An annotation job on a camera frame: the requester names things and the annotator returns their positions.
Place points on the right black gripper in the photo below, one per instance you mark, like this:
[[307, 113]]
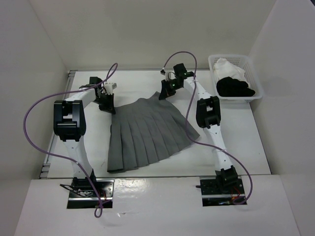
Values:
[[166, 92]]

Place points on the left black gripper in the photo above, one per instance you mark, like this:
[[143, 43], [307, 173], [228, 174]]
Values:
[[110, 107]]

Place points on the grey pleated skirt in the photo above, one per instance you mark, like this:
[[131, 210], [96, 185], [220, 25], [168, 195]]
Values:
[[145, 132]]

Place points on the black skirt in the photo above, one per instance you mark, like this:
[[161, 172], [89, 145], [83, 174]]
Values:
[[229, 87]]

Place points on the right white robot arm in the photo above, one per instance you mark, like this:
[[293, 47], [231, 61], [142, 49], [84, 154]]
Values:
[[208, 117]]

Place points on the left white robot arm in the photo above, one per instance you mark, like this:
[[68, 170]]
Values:
[[70, 124]]

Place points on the white folded cloth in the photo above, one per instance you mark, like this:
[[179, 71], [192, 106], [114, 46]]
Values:
[[223, 68]]

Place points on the white plastic basket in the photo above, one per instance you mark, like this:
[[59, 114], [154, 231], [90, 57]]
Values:
[[245, 63]]

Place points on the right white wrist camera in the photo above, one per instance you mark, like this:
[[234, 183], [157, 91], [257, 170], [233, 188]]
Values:
[[169, 75]]

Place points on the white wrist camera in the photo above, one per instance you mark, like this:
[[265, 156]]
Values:
[[169, 75], [108, 88]]

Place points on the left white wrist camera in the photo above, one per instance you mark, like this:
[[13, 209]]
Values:
[[108, 88]]

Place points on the aluminium table edge rail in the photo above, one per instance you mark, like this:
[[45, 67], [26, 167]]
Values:
[[60, 106]]

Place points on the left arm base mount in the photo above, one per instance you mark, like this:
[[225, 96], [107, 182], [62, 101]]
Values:
[[83, 196]]

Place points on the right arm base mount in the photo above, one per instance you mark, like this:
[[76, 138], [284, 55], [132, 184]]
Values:
[[213, 196]]

